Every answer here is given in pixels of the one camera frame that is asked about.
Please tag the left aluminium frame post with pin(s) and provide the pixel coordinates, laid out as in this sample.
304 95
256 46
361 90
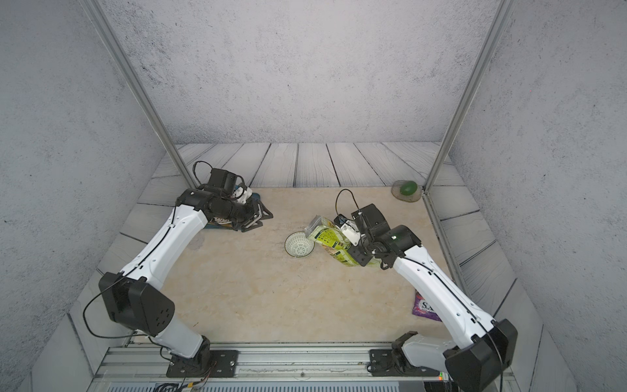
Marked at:
107 35

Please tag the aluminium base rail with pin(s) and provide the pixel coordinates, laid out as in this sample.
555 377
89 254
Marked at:
262 366

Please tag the green oats bag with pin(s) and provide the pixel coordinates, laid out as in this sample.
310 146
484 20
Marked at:
327 233

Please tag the purple Fox's candy bag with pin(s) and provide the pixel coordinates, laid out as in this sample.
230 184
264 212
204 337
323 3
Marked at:
421 308

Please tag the teal placemat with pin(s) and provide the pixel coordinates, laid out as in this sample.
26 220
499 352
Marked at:
224 213

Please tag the right aluminium frame post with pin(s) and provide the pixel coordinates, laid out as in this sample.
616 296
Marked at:
498 26

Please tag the green toy avocado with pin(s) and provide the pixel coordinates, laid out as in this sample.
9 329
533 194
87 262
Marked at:
408 188

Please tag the white patterned breakfast bowl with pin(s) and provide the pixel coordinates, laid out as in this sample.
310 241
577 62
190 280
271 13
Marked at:
298 245

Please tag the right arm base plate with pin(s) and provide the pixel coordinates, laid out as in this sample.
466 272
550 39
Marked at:
382 362

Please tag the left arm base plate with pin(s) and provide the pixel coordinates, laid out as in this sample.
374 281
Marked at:
212 364

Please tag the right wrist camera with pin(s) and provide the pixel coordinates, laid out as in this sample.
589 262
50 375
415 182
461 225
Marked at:
351 232

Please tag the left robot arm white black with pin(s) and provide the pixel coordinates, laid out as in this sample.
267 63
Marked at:
133 298

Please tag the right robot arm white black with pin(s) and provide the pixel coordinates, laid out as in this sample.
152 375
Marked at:
480 349

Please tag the aluminium frame post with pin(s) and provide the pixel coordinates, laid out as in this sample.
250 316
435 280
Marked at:
498 26
107 35

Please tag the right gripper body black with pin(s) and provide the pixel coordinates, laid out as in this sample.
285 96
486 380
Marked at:
362 251

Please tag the grey stone dish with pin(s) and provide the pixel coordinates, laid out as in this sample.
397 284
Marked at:
412 199

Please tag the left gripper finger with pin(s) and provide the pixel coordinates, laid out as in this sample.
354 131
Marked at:
261 213
247 226

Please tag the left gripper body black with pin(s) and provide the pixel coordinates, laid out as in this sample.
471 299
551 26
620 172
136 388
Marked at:
242 214

